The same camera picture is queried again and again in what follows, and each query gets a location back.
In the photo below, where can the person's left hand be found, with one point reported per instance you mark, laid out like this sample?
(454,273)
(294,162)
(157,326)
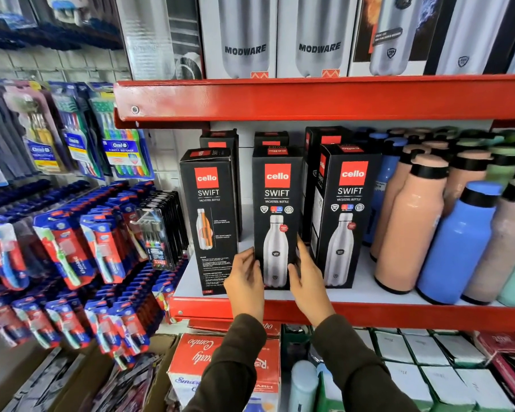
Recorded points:
(245,291)

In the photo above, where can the person's right hand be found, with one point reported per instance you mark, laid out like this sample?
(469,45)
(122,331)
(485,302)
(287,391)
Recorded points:
(313,296)

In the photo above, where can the black Cello box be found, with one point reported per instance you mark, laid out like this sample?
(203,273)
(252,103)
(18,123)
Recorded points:
(208,197)
(277,197)
(347,197)

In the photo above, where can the row black Cello boxes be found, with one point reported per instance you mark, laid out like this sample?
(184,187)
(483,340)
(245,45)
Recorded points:
(223,139)

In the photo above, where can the red metal shelf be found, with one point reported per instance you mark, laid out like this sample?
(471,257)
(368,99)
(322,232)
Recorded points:
(326,98)

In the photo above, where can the person's left forearm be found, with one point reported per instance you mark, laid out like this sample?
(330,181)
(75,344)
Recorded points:
(227,369)

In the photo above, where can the person's right forearm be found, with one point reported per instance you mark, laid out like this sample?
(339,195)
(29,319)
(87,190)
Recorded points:
(356,369)

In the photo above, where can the brown cardboard box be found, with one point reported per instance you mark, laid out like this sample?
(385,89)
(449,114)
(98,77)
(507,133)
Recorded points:
(94,381)

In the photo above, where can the white steel bottle box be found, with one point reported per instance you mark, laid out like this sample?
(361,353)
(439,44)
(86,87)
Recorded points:
(317,38)
(240,38)

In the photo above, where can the flat red carton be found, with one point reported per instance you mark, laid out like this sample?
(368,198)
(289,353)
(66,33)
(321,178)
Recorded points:
(206,326)

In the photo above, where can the red white carton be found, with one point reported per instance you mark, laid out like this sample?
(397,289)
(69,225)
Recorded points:
(197,356)

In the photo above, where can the pale blue bottle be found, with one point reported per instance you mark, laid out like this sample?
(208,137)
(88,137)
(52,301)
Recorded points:
(302,386)

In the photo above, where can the stack of black toothbrush packs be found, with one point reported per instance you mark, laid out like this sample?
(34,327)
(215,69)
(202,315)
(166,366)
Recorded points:
(161,235)

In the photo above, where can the group of white green boxes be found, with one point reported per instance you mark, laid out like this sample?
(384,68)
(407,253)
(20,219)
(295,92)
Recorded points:
(429,356)

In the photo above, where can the group of coloured bottles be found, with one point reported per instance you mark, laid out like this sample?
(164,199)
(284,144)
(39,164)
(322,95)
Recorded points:
(455,244)

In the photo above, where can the pile of dark packets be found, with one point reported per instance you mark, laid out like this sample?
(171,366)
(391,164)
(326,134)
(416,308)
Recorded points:
(128,390)

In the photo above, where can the group of red blue toothbrush packs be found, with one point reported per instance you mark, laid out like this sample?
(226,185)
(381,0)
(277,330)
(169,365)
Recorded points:
(68,253)

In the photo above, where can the colourful toothbrush multipack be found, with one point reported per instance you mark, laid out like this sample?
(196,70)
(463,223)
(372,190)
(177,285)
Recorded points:
(122,150)

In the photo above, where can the blue toothbrush multipack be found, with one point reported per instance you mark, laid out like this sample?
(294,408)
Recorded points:
(79,141)

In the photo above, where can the pink yellow toothbrush pack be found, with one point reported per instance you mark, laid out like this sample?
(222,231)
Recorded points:
(38,132)

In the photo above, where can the hanging Oral-B toothbrush packs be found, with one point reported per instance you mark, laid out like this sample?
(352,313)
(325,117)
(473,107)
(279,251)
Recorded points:
(47,60)

